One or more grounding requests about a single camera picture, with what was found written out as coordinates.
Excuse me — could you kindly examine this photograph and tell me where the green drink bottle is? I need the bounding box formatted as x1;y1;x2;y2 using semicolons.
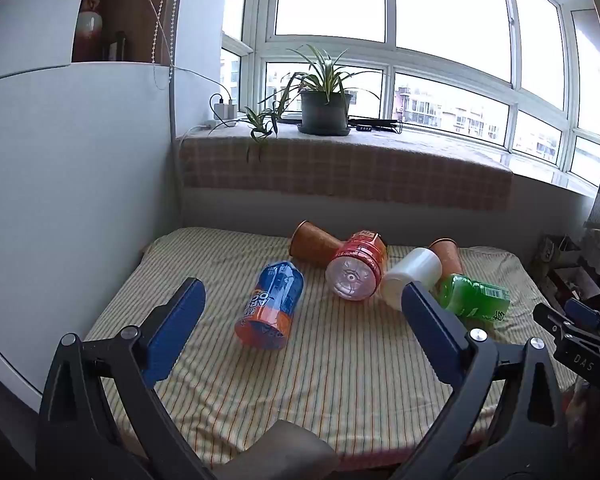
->
431;273;512;323

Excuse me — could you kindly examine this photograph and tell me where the potted spider plant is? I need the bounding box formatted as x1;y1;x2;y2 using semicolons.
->
244;44;382;163

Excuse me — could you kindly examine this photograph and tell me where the grey chair back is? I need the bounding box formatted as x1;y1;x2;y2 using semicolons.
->
212;420;340;480

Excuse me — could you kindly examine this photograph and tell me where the white cabinet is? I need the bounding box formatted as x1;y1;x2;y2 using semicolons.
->
0;0;186;411

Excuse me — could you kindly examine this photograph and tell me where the red and white vase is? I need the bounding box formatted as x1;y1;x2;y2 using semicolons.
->
76;0;104;63

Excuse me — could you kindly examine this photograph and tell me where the blue and orange drink bottle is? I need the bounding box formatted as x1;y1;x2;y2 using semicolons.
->
234;260;305;351

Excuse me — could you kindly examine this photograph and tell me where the brown paper cup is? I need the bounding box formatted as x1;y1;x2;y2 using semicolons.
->
288;220;344;267
428;238;465;281

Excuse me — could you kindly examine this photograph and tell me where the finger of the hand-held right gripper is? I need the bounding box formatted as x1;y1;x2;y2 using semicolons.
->
532;302;600;386
564;298;600;341

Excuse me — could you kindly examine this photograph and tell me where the white charging cable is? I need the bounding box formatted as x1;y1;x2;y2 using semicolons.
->
122;0;226;106

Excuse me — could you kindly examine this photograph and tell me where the yellow striped cloth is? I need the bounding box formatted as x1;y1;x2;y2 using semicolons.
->
84;226;578;461

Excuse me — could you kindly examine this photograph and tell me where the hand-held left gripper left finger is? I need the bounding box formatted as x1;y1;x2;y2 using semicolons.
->
35;276;216;480

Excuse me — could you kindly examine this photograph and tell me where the plaid windowsill cloth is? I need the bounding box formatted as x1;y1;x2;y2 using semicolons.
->
179;127;514;213

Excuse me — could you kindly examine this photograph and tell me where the cluttered storage basket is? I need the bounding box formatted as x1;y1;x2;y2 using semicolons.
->
532;234;600;313

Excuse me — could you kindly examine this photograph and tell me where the beaded blind cord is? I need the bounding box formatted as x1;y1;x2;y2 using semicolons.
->
149;0;177;67

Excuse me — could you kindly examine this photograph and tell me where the black device on windowsill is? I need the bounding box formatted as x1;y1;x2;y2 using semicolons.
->
347;117;404;135

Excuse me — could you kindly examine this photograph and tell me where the white plastic cup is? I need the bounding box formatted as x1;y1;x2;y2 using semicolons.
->
380;247;443;311

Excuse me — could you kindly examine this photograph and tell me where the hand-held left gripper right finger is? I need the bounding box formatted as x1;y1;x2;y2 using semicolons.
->
390;280;586;480

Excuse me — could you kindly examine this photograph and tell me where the red label clear bottle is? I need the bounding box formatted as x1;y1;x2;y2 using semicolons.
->
325;229;389;302

